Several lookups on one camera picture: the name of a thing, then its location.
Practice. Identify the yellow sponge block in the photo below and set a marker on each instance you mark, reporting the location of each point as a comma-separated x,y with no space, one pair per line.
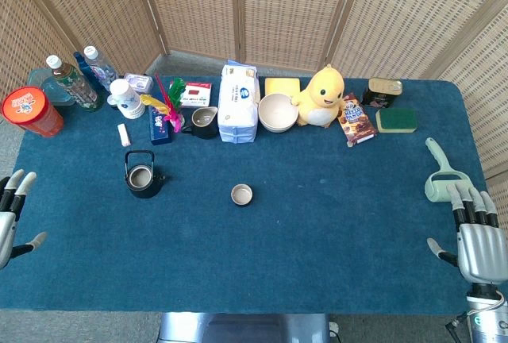
282,86

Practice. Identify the blue table cloth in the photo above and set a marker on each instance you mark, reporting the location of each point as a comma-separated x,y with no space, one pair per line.
278,247

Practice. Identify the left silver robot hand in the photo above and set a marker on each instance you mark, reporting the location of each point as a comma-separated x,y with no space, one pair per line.
5,224

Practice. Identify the hello panda biscuit box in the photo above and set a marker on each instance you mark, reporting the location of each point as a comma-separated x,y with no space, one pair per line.
356,120

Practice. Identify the black ceramic pitcher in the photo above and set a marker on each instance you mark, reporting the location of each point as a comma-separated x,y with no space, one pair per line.
204,122

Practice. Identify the beige bowl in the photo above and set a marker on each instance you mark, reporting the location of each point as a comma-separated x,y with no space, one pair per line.
278,114

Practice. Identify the canned meat tin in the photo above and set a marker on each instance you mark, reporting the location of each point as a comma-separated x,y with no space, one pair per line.
382,91

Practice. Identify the white tissue pack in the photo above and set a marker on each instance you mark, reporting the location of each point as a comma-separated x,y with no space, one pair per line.
238,106

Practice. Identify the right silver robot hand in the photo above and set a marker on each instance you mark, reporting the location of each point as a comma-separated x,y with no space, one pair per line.
478,245

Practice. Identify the green yellow scouring sponge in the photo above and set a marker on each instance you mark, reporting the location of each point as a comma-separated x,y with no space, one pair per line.
397,120

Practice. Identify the dark blue bottle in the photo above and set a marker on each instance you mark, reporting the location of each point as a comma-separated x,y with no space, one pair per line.
84,68

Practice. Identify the mint green lint roller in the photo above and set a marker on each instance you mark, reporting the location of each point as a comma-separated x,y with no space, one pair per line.
442,184

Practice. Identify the orange lidded snack canister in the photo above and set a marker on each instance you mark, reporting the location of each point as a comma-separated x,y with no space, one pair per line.
31,111

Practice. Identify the red and white card box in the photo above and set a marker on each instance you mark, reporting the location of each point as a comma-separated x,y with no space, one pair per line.
195,95

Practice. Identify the small lavender box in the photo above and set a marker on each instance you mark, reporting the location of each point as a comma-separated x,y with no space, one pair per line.
139,82

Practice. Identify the clear water bottle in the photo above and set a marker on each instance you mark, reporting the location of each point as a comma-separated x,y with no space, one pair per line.
101,69

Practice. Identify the black cast iron teapot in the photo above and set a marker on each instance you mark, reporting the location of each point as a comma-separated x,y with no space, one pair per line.
141,178

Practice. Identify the small beige teacup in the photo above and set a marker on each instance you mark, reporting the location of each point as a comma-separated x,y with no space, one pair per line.
241,194

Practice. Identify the woven bamboo folding screen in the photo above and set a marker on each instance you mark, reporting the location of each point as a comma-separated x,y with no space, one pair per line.
278,9

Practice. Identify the white eraser stick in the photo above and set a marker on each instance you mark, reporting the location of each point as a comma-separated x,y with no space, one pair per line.
124,135

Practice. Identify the colourful feather shuttlecock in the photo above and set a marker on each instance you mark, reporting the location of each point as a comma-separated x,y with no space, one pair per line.
171,105

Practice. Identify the green tea bottle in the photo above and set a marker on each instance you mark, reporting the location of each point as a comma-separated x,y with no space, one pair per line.
73,85

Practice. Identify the clear plastic food container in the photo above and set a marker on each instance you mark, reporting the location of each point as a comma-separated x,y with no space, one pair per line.
43,87

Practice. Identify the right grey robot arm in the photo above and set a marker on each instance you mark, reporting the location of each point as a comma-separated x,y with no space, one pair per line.
488,311

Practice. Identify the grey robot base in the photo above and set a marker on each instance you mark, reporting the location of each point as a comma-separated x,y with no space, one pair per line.
242,328

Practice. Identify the yellow plush duck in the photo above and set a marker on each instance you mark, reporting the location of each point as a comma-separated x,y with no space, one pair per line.
320,99

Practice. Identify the dark blue toothpaste box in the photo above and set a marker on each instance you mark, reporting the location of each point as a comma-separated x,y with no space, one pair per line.
160,126

